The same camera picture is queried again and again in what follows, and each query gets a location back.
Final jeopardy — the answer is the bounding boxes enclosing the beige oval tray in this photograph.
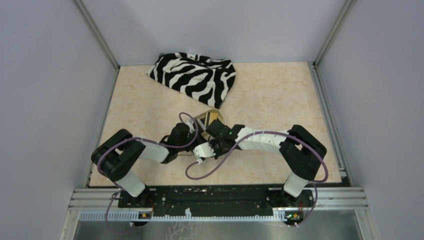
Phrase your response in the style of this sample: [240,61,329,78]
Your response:
[194,108,225,140]

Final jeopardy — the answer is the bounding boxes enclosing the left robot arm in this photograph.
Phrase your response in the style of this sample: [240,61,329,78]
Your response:
[90,122,206,207]

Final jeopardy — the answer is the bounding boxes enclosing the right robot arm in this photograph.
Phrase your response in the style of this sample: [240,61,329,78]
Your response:
[205,119,328,206]

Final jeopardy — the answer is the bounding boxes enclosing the dark VIP card upper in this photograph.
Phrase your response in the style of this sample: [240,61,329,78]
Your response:
[202,111,220,128]

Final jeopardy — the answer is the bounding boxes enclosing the zebra striped cloth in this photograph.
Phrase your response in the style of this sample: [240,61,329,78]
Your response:
[146,52,237,109]

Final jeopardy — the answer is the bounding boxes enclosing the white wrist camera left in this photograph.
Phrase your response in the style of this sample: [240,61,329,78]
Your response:
[185,119,199,133]

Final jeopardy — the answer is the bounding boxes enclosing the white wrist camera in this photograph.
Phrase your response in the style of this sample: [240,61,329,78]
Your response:
[185,119,199,133]
[193,142,216,160]

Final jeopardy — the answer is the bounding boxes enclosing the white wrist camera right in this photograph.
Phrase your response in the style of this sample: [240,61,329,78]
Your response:
[193,142,216,160]

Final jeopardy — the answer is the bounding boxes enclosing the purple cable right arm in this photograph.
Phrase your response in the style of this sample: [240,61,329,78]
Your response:
[184,131,330,228]

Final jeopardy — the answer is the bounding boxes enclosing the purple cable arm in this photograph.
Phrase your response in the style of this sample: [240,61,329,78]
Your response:
[184,131,330,228]
[96,111,200,234]

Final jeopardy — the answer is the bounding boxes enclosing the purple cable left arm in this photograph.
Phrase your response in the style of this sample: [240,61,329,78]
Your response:
[96,111,200,234]

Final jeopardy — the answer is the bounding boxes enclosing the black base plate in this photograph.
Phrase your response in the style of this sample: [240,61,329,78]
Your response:
[118,184,314,217]

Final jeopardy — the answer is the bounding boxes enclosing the aluminium front rail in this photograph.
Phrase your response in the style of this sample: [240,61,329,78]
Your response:
[60,184,380,240]

